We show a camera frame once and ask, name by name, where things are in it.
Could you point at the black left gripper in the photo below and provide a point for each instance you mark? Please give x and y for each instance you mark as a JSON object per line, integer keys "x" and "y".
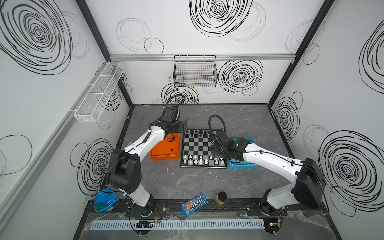
{"x": 173, "y": 130}

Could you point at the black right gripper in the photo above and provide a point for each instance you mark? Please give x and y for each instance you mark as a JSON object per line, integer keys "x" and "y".
{"x": 219, "y": 140}

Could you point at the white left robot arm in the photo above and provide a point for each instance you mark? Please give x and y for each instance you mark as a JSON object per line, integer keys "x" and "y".
{"x": 125, "y": 171}

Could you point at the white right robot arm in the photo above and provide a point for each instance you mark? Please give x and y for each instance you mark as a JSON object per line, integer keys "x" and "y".
{"x": 306, "y": 182}

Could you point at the blue plastic tray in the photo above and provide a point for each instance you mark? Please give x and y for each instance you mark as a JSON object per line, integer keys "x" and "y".
{"x": 233, "y": 165}

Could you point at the black white chessboard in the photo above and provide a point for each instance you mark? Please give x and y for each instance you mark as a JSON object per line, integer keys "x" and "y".
{"x": 198, "y": 151}

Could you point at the orange plastic tray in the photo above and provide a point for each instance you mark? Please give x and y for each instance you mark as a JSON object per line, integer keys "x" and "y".
{"x": 167, "y": 149}

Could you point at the yellow jar black lid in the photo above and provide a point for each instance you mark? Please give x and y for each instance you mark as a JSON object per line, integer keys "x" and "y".
{"x": 221, "y": 198}

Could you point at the blue candy bag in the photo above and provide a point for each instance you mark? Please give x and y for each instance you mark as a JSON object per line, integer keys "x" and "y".
{"x": 193, "y": 205}

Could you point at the blue lidded container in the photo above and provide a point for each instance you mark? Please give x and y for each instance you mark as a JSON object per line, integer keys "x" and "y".
{"x": 106, "y": 201}

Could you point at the black wire basket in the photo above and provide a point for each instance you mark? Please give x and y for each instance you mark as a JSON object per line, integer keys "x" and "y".
{"x": 195, "y": 70}

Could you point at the white slotted cable duct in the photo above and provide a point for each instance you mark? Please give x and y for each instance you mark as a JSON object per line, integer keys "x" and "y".
{"x": 212, "y": 224}

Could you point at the clear wall shelf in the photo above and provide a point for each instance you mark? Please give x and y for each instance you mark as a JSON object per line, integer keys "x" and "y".
{"x": 95, "y": 102}

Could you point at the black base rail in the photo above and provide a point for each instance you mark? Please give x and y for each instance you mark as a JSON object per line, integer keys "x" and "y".
{"x": 166, "y": 208}

